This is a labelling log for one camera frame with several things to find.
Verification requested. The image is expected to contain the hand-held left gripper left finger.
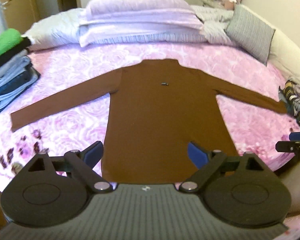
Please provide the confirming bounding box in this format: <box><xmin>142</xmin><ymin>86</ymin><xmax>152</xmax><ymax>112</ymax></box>
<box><xmin>27</xmin><ymin>141</ymin><xmax>113</xmax><ymax>193</ymax></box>

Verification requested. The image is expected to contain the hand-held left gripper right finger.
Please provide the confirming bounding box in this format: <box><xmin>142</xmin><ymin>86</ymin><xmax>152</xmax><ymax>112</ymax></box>
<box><xmin>179</xmin><ymin>142</ymin><xmax>265</xmax><ymax>193</ymax></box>

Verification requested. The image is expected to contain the brown long-sleeved shirt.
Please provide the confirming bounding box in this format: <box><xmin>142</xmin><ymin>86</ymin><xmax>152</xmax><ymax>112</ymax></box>
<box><xmin>10</xmin><ymin>58</ymin><xmax>288</xmax><ymax>183</ymax></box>

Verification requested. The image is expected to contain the dark striped garment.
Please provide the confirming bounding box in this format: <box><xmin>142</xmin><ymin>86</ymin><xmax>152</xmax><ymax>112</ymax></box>
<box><xmin>278</xmin><ymin>79</ymin><xmax>300</xmax><ymax>131</ymax></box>

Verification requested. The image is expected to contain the white quilted headboard cushion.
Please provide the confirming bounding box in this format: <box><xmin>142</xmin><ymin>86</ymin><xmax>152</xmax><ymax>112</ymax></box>
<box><xmin>240</xmin><ymin>4</ymin><xmax>300</xmax><ymax>85</ymax></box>

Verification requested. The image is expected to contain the pink rose blanket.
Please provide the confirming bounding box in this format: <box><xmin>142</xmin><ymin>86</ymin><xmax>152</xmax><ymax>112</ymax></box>
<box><xmin>0</xmin><ymin>41</ymin><xmax>300</xmax><ymax>188</ymax></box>

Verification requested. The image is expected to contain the stack of folded clothes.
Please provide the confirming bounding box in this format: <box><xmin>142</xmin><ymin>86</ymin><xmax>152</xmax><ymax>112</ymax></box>
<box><xmin>0</xmin><ymin>28</ymin><xmax>41</xmax><ymax>115</ymax></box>

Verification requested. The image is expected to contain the grey checked pillow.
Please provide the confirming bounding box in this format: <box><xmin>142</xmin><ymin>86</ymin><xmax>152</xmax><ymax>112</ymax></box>
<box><xmin>225</xmin><ymin>4</ymin><xmax>276</xmax><ymax>66</ymax></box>

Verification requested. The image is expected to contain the grey striped duvet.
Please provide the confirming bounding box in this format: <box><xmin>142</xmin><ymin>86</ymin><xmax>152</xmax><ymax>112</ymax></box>
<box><xmin>22</xmin><ymin>5</ymin><xmax>240</xmax><ymax>53</ymax></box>

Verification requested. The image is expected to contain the wooden door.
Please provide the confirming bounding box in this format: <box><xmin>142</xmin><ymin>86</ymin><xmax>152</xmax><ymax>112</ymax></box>
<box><xmin>0</xmin><ymin>0</ymin><xmax>78</xmax><ymax>34</ymax></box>

